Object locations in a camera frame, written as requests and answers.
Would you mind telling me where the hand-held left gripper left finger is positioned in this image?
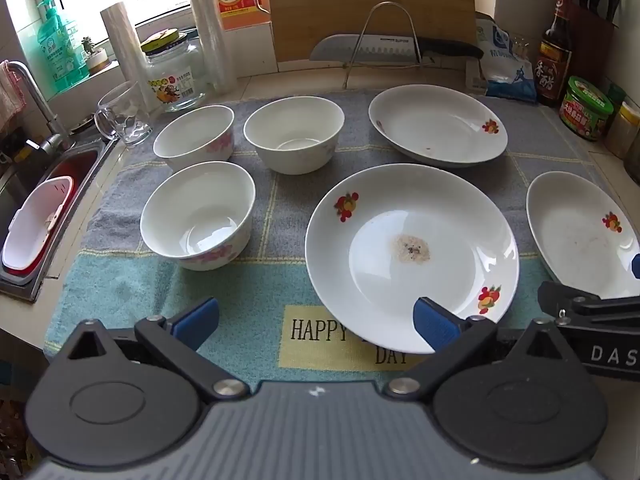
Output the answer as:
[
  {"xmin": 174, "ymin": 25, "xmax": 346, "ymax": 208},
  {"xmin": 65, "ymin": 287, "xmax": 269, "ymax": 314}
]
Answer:
[{"xmin": 65, "ymin": 296, "xmax": 251, "ymax": 402}]

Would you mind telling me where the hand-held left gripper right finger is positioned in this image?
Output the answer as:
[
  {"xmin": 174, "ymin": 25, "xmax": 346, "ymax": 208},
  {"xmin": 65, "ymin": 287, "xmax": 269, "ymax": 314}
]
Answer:
[{"xmin": 387, "ymin": 296, "xmax": 568, "ymax": 402}]

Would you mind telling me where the white fruit-print plate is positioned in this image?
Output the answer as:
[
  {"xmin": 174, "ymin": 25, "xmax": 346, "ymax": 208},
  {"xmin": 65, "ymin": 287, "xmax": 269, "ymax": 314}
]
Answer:
[
  {"xmin": 368, "ymin": 85, "xmax": 509, "ymax": 169},
  {"xmin": 305, "ymin": 163, "xmax": 520, "ymax": 354},
  {"xmin": 526, "ymin": 171, "xmax": 640, "ymax": 302}
]

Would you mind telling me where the white floral ceramic bowl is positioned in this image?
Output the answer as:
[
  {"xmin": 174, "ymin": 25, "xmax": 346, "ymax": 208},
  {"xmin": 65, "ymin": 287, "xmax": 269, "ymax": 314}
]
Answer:
[
  {"xmin": 152, "ymin": 105, "xmax": 236, "ymax": 172},
  {"xmin": 243, "ymin": 97, "xmax": 346, "ymax": 176},
  {"xmin": 140, "ymin": 161, "xmax": 257, "ymax": 272}
]

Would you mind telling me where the small spice jar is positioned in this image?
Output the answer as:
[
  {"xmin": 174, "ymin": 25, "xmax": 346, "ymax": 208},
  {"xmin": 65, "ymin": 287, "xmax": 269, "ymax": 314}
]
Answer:
[{"xmin": 606, "ymin": 101, "xmax": 640, "ymax": 161}]

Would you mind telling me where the grey blue printed mat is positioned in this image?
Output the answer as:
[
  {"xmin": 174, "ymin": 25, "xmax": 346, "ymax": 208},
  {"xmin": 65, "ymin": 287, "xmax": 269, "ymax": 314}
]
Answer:
[{"xmin": 44, "ymin": 87, "xmax": 618, "ymax": 386}]

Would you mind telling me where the green lid sauce jar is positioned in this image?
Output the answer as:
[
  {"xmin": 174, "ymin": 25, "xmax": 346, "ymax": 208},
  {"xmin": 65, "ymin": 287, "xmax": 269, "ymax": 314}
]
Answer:
[{"xmin": 559, "ymin": 76, "xmax": 615, "ymax": 142}]

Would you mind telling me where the steel sink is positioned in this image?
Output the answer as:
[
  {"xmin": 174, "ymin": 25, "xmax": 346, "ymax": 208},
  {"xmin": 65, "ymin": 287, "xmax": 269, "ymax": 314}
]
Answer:
[{"xmin": 0, "ymin": 130, "xmax": 118, "ymax": 303}]

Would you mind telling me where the white strainer basket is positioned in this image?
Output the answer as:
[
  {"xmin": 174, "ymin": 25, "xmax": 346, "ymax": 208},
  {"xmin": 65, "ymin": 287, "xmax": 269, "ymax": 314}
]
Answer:
[{"xmin": 1, "ymin": 176, "xmax": 86, "ymax": 270}]

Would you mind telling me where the red basin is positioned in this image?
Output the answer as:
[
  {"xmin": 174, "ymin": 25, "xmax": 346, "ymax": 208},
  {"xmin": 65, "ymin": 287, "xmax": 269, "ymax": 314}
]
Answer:
[{"xmin": 2, "ymin": 150, "xmax": 98, "ymax": 281}]

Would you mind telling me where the clear glass mug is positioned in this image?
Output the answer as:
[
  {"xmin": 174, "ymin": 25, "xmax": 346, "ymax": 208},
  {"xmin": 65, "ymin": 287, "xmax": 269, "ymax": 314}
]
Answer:
[{"xmin": 94, "ymin": 80, "xmax": 153, "ymax": 148}]

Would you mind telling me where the dark sauce bottle red label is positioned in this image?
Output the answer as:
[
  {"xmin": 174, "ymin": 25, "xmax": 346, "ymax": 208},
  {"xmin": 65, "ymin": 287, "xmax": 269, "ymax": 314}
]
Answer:
[{"xmin": 537, "ymin": 0, "xmax": 573, "ymax": 108}]

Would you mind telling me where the dark knife block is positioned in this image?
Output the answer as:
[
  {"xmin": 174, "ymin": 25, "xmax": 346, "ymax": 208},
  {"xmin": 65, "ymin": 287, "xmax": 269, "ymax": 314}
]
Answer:
[{"xmin": 564, "ymin": 0, "xmax": 626, "ymax": 93}]

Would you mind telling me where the white blue salt bag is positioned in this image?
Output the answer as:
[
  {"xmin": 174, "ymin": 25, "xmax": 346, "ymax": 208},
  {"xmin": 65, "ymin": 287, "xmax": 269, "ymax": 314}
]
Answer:
[{"xmin": 465, "ymin": 12, "xmax": 543, "ymax": 103}]

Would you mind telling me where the glass jar yellow lid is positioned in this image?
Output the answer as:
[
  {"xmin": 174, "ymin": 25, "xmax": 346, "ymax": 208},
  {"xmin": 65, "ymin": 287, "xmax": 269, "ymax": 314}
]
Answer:
[{"xmin": 140, "ymin": 30, "xmax": 208, "ymax": 113}]

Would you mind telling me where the metal faucet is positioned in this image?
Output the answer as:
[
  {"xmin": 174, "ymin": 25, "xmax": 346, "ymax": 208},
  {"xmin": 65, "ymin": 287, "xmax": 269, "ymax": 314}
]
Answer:
[{"xmin": 7, "ymin": 60, "xmax": 71, "ymax": 156}]

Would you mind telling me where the small potted plant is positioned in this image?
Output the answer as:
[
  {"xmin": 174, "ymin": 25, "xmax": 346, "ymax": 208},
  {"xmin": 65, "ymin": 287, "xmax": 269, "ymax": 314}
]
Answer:
[{"xmin": 81, "ymin": 36, "xmax": 112, "ymax": 73}]

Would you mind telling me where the plastic wrap roll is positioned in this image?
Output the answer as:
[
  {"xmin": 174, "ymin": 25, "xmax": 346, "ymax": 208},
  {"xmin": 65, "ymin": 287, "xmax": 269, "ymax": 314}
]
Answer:
[{"xmin": 100, "ymin": 2, "xmax": 151, "ymax": 111}]

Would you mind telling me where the clear plastic cup stack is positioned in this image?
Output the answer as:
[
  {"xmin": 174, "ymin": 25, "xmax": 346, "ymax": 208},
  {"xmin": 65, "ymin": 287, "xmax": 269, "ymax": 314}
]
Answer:
[{"xmin": 180, "ymin": 0, "xmax": 238, "ymax": 95}]

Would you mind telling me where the pink cloth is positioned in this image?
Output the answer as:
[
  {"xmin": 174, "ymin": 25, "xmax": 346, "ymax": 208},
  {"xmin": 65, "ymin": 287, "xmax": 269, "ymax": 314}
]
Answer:
[{"xmin": 0, "ymin": 60, "xmax": 27, "ymax": 133}]

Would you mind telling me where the green soap bottle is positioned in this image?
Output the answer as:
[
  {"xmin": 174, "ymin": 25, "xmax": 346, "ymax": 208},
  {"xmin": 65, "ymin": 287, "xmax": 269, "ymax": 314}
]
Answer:
[{"xmin": 36, "ymin": 0, "xmax": 91, "ymax": 93}]

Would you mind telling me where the bamboo cutting board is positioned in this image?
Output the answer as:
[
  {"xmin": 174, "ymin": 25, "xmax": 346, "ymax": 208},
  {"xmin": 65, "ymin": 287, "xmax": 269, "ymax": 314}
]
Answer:
[{"xmin": 264, "ymin": 0, "xmax": 481, "ymax": 63}]

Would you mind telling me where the black handle kitchen knife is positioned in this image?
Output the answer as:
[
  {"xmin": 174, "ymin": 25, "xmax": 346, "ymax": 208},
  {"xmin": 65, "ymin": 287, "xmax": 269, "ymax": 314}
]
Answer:
[{"xmin": 309, "ymin": 33, "xmax": 485, "ymax": 67}]

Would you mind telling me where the metal wire rack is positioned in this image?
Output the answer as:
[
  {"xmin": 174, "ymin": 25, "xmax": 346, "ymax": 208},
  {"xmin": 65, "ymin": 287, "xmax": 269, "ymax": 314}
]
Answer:
[{"xmin": 342, "ymin": 2, "xmax": 426, "ymax": 90}]

